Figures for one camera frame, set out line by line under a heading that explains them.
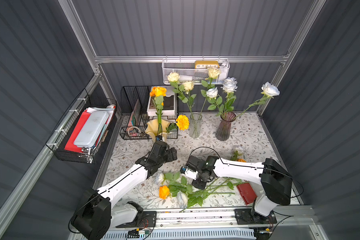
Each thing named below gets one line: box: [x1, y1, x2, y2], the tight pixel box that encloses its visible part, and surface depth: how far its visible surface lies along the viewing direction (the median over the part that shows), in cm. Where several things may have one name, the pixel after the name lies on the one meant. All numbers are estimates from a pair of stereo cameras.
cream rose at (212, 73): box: [199, 67, 221, 116], surface depth 82 cm
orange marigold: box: [175, 114, 190, 131], surface depth 71 cm
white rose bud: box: [183, 81, 197, 114], surface depth 86 cm
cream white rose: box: [167, 72, 192, 113], surface depth 84 cm
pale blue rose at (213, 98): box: [206, 87, 223, 111], surface depth 84 cm
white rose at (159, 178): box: [155, 172, 165, 185], surface depth 84 cm
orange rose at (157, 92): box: [150, 86, 167, 131], surface depth 80 cm
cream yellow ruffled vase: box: [145, 118, 171, 143], surface depth 88 cm
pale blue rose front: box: [176, 191, 188, 210], surface depth 77 cm
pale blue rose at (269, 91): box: [232, 81, 281, 120], surface depth 74 cm
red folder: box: [64, 112, 91, 153], surface depth 71 cm
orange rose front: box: [158, 185, 171, 200], surface depth 81 cm
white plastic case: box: [73, 111, 110, 147], surface depth 71 cm
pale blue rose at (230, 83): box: [223, 77, 238, 89], surface depth 82 cm
